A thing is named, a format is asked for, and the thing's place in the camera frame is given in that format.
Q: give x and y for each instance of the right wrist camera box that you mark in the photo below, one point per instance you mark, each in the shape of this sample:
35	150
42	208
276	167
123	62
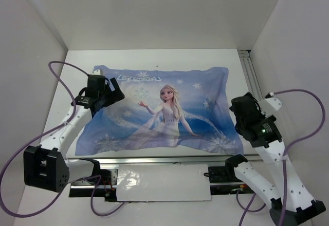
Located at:
272	102

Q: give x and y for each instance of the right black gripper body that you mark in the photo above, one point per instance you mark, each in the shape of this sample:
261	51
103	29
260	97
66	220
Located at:
256	107

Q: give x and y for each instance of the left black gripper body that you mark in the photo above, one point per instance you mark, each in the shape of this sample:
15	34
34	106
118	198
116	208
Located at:
105	95

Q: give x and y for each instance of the pink blue printed pillowcase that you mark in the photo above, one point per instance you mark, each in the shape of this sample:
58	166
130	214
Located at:
164	110

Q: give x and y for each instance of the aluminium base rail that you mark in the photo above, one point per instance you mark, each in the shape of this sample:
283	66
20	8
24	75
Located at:
220	182

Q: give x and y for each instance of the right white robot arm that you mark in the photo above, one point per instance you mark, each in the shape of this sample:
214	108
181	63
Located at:
288	200

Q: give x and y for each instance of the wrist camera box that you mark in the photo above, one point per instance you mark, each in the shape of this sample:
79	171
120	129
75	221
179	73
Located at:
272	102
97	72

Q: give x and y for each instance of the white cover sheet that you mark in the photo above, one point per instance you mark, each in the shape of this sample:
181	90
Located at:
153	183

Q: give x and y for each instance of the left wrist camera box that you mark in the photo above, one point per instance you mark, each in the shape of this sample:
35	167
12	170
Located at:
97	72

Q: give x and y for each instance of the aluminium side rail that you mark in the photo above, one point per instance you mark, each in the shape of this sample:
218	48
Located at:
250	75

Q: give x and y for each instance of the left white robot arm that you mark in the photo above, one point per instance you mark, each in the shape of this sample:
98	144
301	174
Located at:
46	166

